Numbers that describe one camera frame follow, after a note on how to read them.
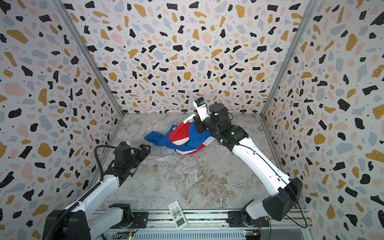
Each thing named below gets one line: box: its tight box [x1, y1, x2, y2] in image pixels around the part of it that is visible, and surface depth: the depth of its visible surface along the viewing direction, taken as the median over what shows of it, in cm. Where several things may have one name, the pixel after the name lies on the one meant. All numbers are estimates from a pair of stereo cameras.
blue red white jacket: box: [144, 113, 216, 155], surface depth 85 cm
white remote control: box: [168, 200, 188, 231], surface depth 76 cm
